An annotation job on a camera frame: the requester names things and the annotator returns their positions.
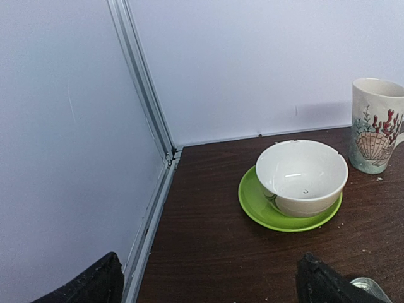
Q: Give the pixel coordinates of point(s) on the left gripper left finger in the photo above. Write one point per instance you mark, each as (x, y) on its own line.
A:
(103, 281)

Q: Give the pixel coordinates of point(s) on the left aluminium frame post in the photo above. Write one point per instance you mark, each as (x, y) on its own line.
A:
(137, 65)

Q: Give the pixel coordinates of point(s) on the tall coral print mug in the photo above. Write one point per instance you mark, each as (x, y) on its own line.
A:
(377, 123)

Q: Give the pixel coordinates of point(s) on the bunny print tin lid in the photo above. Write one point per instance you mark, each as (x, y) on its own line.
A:
(371, 287)

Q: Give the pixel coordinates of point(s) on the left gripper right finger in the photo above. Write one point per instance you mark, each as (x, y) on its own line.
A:
(318, 282)

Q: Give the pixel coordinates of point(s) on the white bowl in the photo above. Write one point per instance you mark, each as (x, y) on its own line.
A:
(301, 178)

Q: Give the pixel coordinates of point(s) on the green saucer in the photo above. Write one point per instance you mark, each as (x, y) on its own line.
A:
(260, 210)

